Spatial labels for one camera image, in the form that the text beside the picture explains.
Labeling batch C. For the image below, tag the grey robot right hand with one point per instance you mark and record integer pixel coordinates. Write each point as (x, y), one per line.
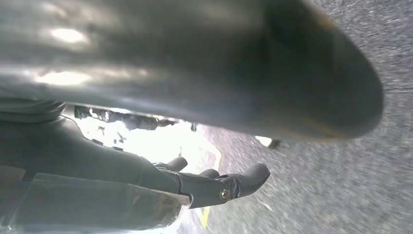
(193, 64)

